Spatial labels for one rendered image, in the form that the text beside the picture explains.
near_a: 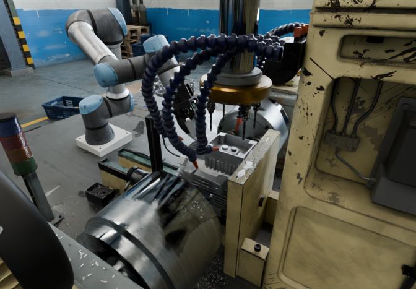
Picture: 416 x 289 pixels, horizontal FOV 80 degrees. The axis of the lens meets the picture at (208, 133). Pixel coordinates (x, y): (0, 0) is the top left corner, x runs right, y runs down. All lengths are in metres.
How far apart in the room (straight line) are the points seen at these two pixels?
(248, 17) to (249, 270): 0.64
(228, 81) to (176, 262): 0.38
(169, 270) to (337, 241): 0.31
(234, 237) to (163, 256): 0.27
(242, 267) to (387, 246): 0.39
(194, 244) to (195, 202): 0.08
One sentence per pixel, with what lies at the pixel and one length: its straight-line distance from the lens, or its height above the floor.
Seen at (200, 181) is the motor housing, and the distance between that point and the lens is 0.73.
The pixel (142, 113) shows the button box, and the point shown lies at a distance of 1.15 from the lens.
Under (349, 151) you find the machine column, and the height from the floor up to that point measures 1.26.
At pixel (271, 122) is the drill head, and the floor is 1.13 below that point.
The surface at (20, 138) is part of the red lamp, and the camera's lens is 0.92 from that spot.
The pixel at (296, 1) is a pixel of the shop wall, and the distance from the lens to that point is 6.25.
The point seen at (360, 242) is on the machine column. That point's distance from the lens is 0.55.
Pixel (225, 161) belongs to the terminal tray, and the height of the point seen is 1.12.
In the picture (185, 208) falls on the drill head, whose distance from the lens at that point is 0.51.
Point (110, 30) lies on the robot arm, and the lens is 1.19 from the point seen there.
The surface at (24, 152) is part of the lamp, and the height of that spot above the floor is 1.10.
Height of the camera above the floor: 1.50
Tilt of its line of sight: 28 degrees down
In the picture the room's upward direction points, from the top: straight up
